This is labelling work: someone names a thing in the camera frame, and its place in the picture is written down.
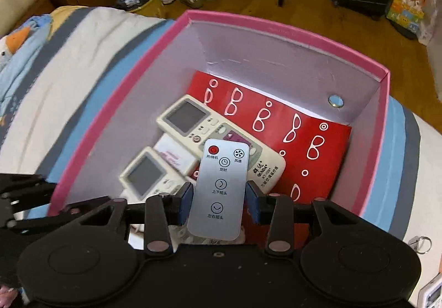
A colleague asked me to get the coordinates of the metal key ring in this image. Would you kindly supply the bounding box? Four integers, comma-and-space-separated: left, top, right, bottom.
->
407, 235, 432, 255

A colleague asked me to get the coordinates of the white handheld device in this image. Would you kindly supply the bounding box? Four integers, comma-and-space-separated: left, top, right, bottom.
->
417, 275, 442, 308

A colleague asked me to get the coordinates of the silver remote control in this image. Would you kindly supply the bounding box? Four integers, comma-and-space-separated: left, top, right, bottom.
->
186, 139, 250, 241

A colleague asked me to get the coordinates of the small cream remote control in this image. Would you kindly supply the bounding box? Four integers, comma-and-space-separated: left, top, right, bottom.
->
119, 146, 189, 201

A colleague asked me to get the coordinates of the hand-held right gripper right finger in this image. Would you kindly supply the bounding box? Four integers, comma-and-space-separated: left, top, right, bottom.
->
244, 182, 377, 257

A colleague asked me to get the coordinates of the pink storage box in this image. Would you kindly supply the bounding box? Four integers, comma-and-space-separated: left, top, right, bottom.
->
46, 10, 391, 246

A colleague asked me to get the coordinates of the large cream remote control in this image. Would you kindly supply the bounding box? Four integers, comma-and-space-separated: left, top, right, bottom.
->
155, 94, 287, 189

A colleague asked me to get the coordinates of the blue plush toy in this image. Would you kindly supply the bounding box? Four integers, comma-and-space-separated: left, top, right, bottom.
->
0, 14, 54, 115

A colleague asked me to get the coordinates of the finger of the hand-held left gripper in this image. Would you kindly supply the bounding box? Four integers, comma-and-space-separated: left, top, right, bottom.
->
0, 206, 75, 236
0, 173, 52, 207

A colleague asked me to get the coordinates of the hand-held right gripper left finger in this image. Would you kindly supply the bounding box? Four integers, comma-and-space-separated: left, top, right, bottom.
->
59, 182, 194, 257

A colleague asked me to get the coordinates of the red printed glasses case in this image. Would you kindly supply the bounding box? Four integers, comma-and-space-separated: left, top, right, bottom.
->
186, 69, 353, 243

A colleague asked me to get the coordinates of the colourful printed box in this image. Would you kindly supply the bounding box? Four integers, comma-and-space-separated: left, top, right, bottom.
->
386, 0, 426, 35

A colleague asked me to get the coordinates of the clear plastic bag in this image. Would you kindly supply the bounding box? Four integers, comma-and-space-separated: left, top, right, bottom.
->
418, 0, 440, 46

